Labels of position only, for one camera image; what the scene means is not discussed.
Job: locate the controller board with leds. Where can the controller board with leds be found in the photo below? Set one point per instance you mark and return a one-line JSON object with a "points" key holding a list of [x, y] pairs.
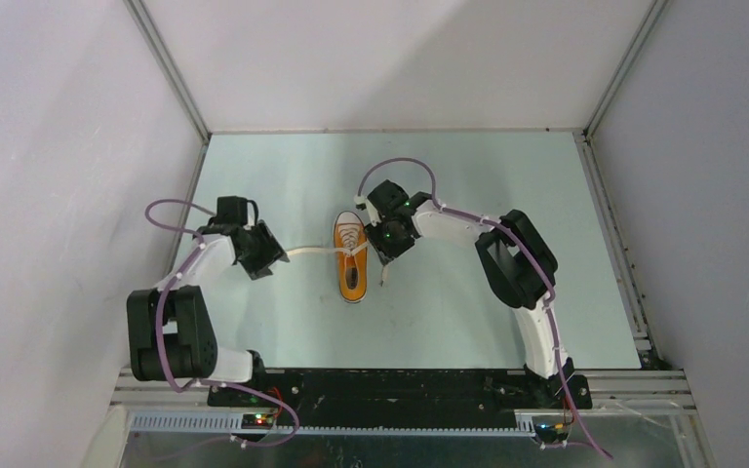
{"points": [[551, 435], [257, 421]]}

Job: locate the right controller board with leds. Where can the right controller board with leds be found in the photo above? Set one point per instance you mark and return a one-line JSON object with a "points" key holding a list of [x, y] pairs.
{"points": [[551, 435]]}

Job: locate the grey slotted cable duct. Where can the grey slotted cable duct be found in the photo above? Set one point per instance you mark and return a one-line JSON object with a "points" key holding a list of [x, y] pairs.
{"points": [[222, 423]]}

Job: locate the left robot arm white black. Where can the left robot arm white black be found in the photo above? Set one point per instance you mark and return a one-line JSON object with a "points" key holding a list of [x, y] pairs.
{"points": [[171, 334]]}

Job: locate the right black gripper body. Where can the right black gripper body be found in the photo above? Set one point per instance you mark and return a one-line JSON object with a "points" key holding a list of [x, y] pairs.
{"points": [[387, 240]]}

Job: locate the left controller board with leds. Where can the left controller board with leds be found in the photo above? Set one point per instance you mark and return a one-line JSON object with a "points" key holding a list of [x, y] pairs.
{"points": [[257, 421]]}

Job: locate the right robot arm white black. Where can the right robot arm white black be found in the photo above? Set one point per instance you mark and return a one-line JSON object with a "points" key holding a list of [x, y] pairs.
{"points": [[518, 265]]}

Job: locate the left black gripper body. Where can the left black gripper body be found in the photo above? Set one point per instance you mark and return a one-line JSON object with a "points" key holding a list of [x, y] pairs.
{"points": [[262, 250]]}

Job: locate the orange canvas sneaker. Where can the orange canvas sneaker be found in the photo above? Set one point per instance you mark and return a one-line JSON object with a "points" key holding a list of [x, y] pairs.
{"points": [[352, 260]]}

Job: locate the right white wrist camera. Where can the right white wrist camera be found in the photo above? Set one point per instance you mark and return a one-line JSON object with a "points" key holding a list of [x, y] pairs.
{"points": [[363, 203]]}

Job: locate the aluminium frame rail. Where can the aluminium frame rail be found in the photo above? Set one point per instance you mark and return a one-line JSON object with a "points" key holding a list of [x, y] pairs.
{"points": [[653, 391]]}

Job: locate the white shoelace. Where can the white shoelace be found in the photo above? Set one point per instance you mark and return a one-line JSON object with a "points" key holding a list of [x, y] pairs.
{"points": [[327, 250]]}

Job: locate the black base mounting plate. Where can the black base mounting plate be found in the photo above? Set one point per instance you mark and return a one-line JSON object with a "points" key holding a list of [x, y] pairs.
{"points": [[484, 398]]}

